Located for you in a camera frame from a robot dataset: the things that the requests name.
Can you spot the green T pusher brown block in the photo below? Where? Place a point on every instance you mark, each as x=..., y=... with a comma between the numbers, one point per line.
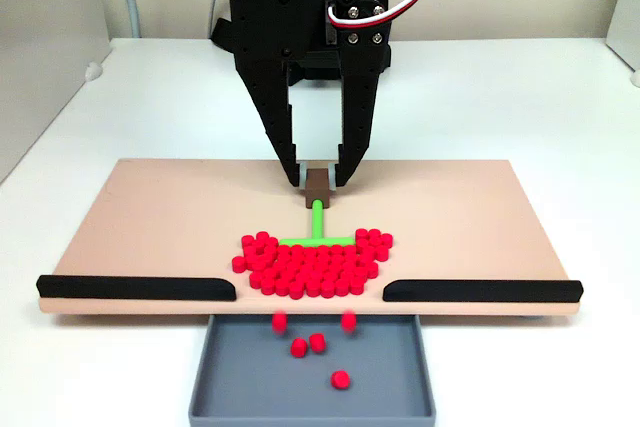
x=317, y=219

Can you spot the red cylindrical granule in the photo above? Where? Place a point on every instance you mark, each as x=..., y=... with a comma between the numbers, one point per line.
x=317, y=342
x=349, y=322
x=299, y=347
x=279, y=322
x=340, y=379

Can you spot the small white clip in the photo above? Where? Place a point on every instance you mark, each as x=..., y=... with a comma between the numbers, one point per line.
x=93, y=71

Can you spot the pile of red granules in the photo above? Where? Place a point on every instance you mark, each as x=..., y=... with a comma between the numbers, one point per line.
x=312, y=269

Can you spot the grey shallow tray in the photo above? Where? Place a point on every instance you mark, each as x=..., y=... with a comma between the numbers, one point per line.
x=250, y=382

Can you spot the beige flat board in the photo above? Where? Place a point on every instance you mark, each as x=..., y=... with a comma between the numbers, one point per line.
x=150, y=217

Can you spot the black foam barrier strip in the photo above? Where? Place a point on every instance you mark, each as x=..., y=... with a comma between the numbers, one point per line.
x=482, y=291
x=135, y=288

